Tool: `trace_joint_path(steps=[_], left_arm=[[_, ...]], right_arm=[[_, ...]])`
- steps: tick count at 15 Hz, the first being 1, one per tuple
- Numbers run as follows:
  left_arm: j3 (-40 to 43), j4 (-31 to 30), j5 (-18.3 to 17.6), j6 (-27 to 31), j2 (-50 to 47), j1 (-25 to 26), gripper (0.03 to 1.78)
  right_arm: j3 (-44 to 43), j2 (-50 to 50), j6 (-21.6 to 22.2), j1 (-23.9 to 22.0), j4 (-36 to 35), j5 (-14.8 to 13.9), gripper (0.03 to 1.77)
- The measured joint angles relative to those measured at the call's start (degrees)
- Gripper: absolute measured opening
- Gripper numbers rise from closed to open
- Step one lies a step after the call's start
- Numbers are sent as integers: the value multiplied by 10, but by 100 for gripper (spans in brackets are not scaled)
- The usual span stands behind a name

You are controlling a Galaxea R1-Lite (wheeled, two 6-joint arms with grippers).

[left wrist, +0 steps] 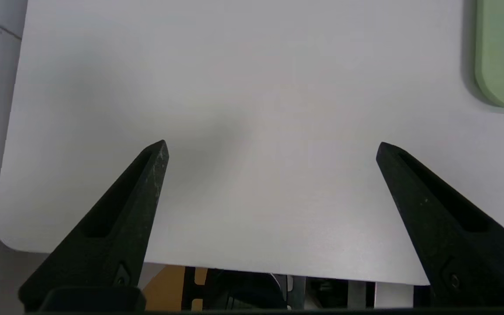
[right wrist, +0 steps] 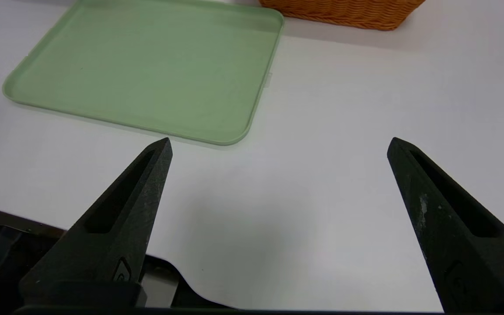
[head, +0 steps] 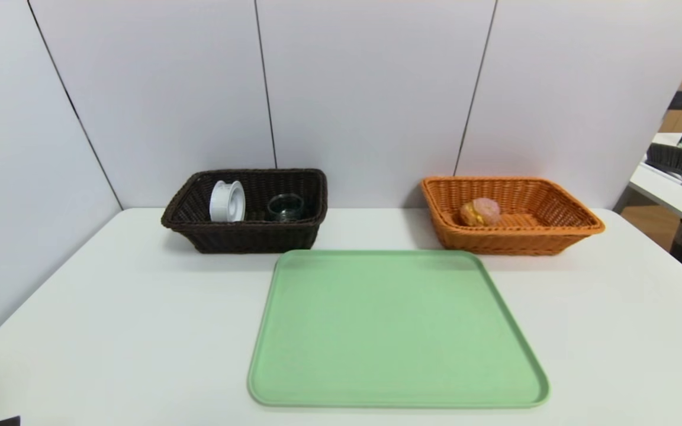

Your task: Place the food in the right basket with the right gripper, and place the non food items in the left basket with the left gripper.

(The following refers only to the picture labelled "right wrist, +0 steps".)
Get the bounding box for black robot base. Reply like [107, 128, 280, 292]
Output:
[0, 203, 231, 309]

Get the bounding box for orange wicker basket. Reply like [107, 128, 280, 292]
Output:
[259, 0, 427, 31]

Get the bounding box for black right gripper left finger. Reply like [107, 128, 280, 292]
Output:
[19, 137, 174, 307]

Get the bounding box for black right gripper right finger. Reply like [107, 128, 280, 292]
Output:
[387, 137, 504, 313]

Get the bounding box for light green plastic tray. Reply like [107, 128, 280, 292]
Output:
[2, 0, 285, 146]

